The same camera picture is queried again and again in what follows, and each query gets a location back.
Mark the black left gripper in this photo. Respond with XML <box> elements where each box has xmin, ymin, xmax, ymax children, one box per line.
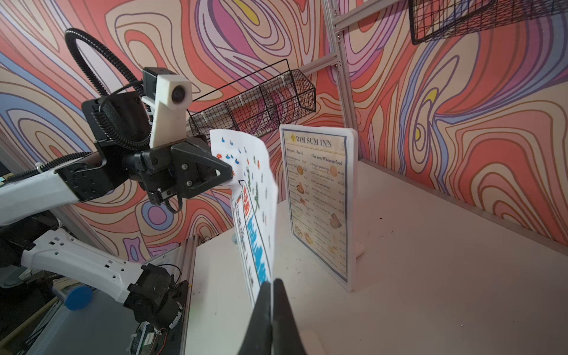
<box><xmin>123</xmin><ymin>137</ymin><xmax>233</xmax><ymax>206</ymax></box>

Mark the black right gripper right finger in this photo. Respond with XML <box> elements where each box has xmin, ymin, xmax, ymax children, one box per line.
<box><xmin>272</xmin><ymin>279</ymin><xmax>306</xmax><ymax>355</ymax></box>

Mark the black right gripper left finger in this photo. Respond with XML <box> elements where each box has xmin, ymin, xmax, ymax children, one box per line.
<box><xmin>238</xmin><ymin>282</ymin><xmax>272</xmax><ymax>355</ymax></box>

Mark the hand-drawn colourful menu sheet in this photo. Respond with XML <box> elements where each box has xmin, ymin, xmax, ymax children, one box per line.
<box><xmin>210</xmin><ymin>130</ymin><xmax>279</xmax><ymax>304</ymax></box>

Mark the Dim Sum Inn menu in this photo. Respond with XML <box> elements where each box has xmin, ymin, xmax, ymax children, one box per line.
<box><xmin>283</xmin><ymin>128</ymin><xmax>349</xmax><ymax>283</ymax></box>

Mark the white board front panel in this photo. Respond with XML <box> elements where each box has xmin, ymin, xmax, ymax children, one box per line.
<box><xmin>279</xmin><ymin>123</ymin><xmax>365</xmax><ymax>292</ymax></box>

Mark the white board panel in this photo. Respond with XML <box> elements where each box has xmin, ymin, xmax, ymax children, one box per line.
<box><xmin>279</xmin><ymin>123</ymin><xmax>365</xmax><ymax>292</ymax></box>
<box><xmin>291</xmin><ymin>330</ymin><xmax>326</xmax><ymax>355</ymax></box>

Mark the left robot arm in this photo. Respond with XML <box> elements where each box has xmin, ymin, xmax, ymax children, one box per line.
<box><xmin>1</xmin><ymin>28</ymin><xmax>233</xmax><ymax>330</ymax></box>

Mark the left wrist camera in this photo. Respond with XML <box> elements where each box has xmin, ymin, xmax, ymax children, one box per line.
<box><xmin>142</xmin><ymin>67</ymin><xmax>192</xmax><ymax>149</ymax></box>

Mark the black wire basket left wall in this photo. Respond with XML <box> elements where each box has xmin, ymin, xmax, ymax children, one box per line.
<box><xmin>187</xmin><ymin>59</ymin><xmax>317</xmax><ymax>138</ymax></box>

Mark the black wire basket wall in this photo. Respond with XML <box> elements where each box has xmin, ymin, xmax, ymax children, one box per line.
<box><xmin>407</xmin><ymin>0</ymin><xmax>567</xmax><ymax>45</ymax></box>
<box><xmin>187</xmin><ymin>59</ymin><xmax>317</xmax><ymax>138</ymax></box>

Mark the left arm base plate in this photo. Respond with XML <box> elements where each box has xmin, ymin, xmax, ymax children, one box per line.
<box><xmin>124</xmin><ymin>263</ymin><xmax>190</xmax><ymax>354</ymax></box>

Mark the black wire basket back wall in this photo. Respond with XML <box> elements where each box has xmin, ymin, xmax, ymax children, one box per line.
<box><xmin>407</xmin><ymin>0</ymin><xmax>567</xmax><ymax>45</ymax></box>

